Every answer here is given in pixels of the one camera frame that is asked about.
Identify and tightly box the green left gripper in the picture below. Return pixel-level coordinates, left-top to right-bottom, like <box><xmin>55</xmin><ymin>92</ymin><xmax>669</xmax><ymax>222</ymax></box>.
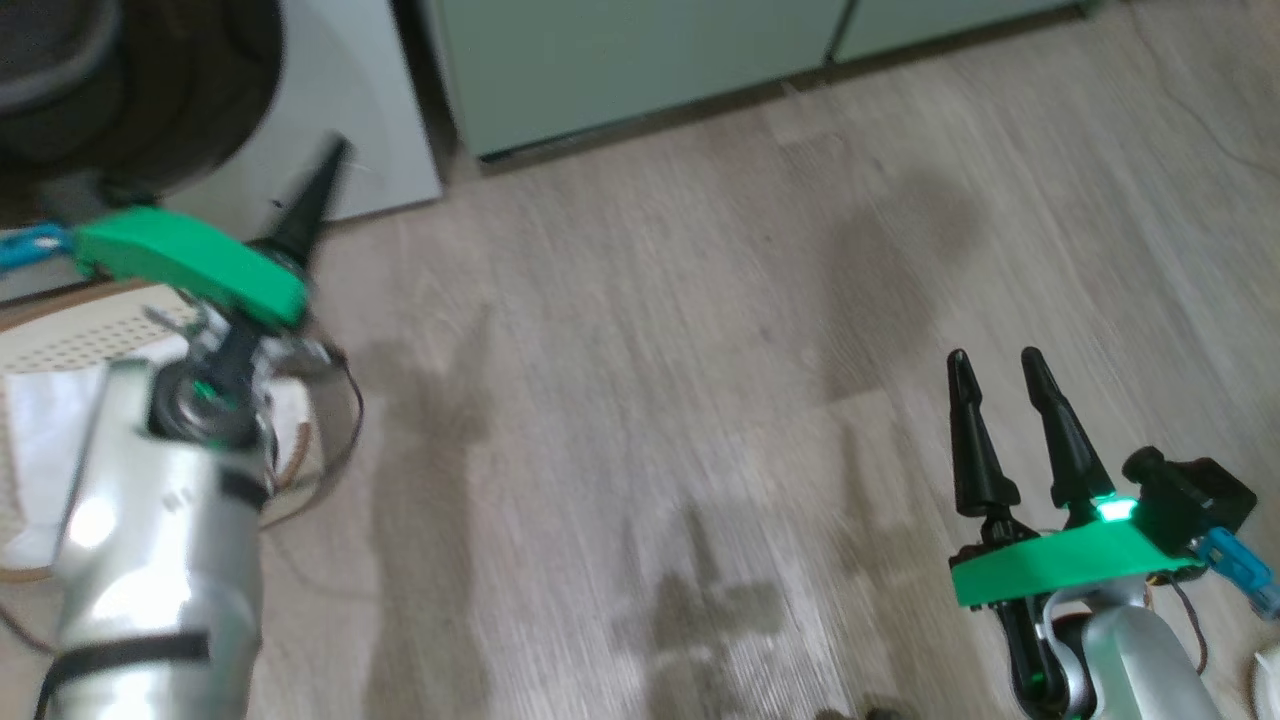
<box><xmin>70</xmin><ymin>134</ymin><xmax>352</xmax><ymax>330</ymax></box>

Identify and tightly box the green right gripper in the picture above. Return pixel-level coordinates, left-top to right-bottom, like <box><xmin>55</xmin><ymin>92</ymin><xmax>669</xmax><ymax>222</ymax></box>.
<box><xmin>945</xmin><ymin>347</ymin><xmax>1207</xmax><ymax>610</ymax></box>

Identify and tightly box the white front-load washing machine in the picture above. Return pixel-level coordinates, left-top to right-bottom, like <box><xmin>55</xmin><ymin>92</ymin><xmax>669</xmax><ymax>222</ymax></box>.
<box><xmin>0</xmin><ymin>0</ymin><xmax>445</xmax><ymax>233</ymax></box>

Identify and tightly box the cream perforated laundry basket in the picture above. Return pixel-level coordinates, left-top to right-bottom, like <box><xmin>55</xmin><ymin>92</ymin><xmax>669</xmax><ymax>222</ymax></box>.
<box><xmin>0</xmin><ymin>279</ymin><xmax>323</xmax><ymax>583</ymax></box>

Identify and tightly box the pale green cabinet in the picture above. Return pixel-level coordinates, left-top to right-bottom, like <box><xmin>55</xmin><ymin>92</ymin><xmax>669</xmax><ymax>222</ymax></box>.
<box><xmin>418</xmin><ymin>0</ymin><xmax>853</xmax><ymax>163</ymax></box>

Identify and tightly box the white garment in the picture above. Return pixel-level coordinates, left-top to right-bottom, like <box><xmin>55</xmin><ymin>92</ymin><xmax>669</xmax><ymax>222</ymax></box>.
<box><xmin>0</xmin><ymin>362</ymin><xmax>313</xmax><ymax>573</ymax></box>

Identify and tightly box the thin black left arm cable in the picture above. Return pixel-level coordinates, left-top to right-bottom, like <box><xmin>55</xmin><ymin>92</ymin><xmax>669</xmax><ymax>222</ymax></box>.
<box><xmin>258</xmin><ymin>344</ymin><xmax>367</xmax><ymax>533</ymax></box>

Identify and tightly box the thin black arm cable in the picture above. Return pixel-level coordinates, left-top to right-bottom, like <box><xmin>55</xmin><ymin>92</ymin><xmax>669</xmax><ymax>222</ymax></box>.
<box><xmin>1163</xmin><ymin>576</ymin><xmax>1210</xmax><ymax>675</ymax></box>
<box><xmin>258</xmin><ymin>344</ymin><xmax>367</xmax><ymax>533</ymax></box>

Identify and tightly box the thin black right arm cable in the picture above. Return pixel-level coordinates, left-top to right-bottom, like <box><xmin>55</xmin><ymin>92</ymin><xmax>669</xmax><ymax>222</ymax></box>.
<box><xmin>1163</xmin><ymin>576</ymin><xmax>1210</xmax><ymax>675</ymax></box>

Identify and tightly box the blue right camera connector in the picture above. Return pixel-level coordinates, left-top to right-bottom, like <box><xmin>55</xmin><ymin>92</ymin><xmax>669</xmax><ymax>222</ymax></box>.
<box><xmin>1194</xmin><ymin>526</ymin><xmax>1280</xmax><ymax>617</ymax></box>

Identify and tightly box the blue camera connector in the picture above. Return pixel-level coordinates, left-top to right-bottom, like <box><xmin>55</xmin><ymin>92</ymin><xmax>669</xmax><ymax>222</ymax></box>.
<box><xmin>1194</xmin><ymin>526</ymin><xmax>1280</xmax><ymax>617</ymax></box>
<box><xmin>0</xmin><ymin>224</ymin><xmax>75</xmax><ymax>274</ymax></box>

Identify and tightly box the blue left camera connector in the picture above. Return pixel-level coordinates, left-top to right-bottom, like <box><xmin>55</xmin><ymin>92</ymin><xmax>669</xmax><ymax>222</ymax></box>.
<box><xmin>0</xmin><ymin>224</ymin><xmax>75</xmax><ymax>274</ymax></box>

